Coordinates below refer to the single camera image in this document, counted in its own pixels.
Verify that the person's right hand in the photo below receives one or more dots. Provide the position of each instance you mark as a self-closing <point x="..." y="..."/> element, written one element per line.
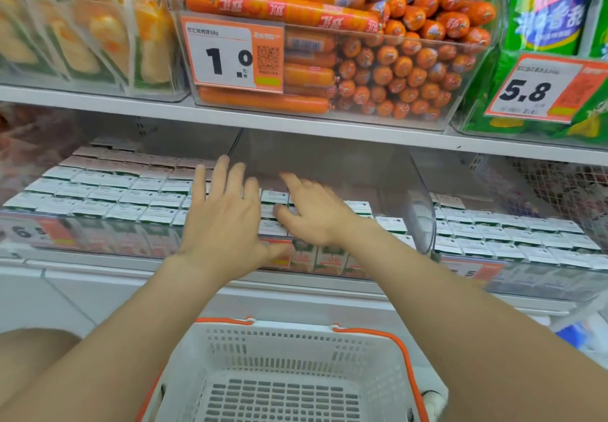
<point x="313" y="217"/>

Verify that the orange white price tag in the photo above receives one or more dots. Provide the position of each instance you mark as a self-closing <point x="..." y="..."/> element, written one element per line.
<point x="468" y="272"/>
<point x="280" y="261"/>
<point x="527" y="91"/>
<point x="218" y="58"/>
<point x="28" y="234"/>

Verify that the stack of orange sausages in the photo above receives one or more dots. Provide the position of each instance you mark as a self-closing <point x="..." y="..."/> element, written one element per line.
<point x="389" y="70"/>

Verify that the person's right white shoe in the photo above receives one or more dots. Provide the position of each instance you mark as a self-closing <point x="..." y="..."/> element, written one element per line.
<point x="434" y="405"/>

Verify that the person's right forearm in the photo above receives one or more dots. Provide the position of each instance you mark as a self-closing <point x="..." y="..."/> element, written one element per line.
<point x="489" y="350"/>

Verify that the stack of pink snack packets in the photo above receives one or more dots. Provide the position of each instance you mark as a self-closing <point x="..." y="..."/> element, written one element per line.
<point x="28" y="141"/>

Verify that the clear plastic shelf bin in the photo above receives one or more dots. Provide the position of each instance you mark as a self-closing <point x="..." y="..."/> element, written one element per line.
<point x="451" y="118"/>
<point x="451" y="175"/>
<point x="142" y="127"/>
<point x="475" y="129"/>
<point x="95" y="91"/>
<point x="356" y="165"/>

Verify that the person's left hand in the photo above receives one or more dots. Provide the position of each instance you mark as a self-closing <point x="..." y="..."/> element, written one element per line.
<point x="223" y="231"/>

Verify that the bin of juice cartons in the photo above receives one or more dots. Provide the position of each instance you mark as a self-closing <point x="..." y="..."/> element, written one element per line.
<point x="332" y="260"/>
<point x="95" y="189"/>
<point x="513" y="241"/>

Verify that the person's left leg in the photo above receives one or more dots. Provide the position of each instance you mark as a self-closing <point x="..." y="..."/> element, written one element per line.
<point x="28" y="355"/>

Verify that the person's left forearm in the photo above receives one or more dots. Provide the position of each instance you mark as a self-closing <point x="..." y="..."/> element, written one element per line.
<point x="95" y="364"/>

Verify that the stack of green packets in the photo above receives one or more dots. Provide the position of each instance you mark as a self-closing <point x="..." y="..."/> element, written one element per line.
<point x="546" y="13"/>

